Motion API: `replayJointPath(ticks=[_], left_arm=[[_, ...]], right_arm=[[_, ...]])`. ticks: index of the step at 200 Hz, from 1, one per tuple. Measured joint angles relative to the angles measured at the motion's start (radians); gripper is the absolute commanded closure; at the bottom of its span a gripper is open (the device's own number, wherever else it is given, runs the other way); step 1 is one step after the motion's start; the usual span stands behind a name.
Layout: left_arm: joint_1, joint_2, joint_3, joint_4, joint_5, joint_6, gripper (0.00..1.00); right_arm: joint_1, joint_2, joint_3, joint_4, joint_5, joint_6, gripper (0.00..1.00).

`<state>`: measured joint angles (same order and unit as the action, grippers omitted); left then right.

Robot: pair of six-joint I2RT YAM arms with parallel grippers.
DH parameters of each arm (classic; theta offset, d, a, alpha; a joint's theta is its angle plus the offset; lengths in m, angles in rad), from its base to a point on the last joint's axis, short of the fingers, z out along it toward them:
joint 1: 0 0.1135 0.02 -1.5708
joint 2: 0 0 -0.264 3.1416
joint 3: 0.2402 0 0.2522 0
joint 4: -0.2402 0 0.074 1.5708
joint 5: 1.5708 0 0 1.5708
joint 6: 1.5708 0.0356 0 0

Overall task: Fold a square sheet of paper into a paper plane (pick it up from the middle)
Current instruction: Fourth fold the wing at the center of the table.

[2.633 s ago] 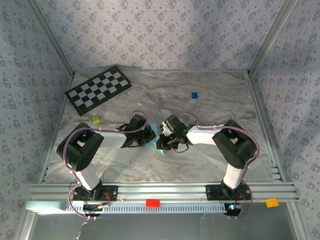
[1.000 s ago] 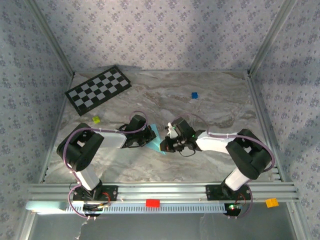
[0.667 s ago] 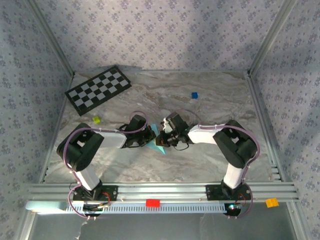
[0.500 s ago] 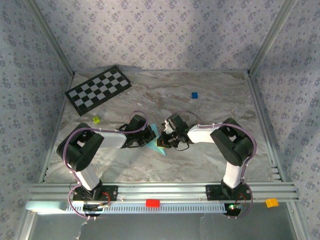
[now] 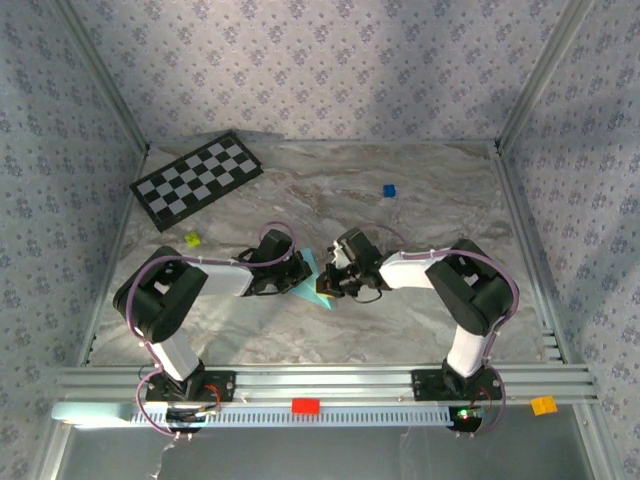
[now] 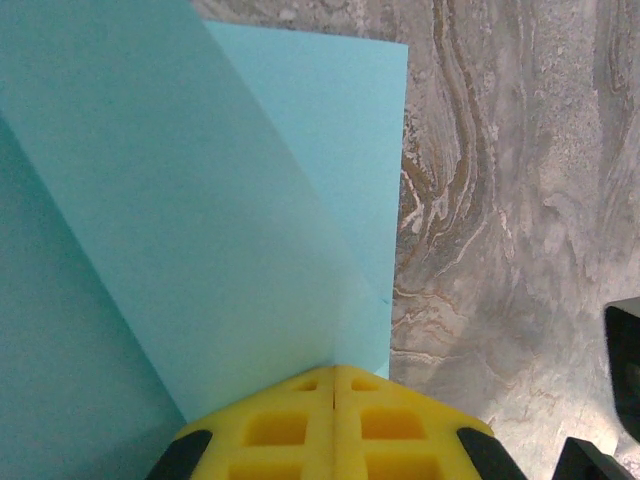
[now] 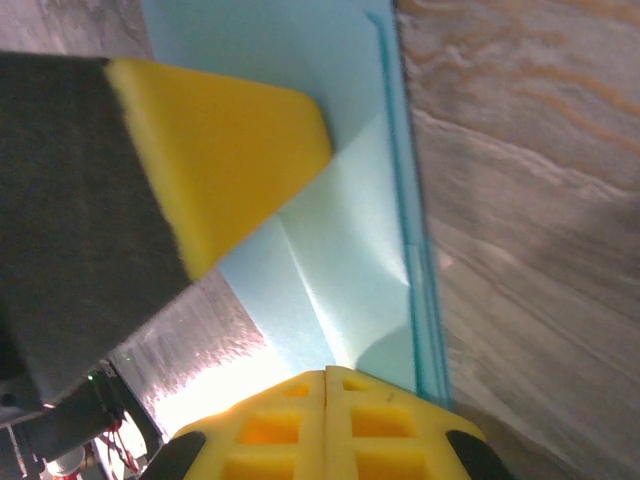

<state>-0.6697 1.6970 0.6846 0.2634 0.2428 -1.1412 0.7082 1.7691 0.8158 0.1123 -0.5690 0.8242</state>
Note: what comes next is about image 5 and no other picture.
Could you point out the light blue paper sheet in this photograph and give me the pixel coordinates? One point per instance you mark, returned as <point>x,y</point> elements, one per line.
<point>307,292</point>

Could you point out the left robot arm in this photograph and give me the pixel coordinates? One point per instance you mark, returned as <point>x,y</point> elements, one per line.
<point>160,300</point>

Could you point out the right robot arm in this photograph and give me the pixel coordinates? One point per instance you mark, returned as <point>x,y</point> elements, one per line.
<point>470,295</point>

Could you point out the small blue toy brick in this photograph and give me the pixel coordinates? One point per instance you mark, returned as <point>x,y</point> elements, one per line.
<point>389,190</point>

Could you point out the small yellow-green toy brick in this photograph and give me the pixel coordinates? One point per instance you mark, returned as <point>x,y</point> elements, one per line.
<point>192,239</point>

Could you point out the black white checkerboard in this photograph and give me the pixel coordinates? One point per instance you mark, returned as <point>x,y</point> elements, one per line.
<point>195,180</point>

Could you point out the red toy brick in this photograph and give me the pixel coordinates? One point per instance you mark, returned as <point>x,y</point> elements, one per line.
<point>305,405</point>

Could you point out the black controller board with LEDs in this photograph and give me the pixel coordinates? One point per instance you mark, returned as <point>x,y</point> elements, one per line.
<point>466,417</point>

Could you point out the orange toy brick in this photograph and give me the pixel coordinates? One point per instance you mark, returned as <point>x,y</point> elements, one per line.
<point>544,405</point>

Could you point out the long aluminium base rail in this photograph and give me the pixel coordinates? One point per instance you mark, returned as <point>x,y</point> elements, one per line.
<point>320,382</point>

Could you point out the thin aluminium table rail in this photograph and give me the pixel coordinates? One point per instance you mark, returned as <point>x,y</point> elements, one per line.
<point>320,143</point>

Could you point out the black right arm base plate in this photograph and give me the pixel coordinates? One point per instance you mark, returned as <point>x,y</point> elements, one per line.
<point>425,385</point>

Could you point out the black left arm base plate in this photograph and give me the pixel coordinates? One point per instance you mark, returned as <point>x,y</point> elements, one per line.
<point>225,387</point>

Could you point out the aluminium table side rail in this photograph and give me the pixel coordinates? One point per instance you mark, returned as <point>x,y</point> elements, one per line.
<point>512,200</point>
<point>126,215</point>

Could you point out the aluminium frame post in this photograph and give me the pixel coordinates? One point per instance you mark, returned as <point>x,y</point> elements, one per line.
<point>600,445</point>
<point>50,450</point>
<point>545,75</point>
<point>100,75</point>

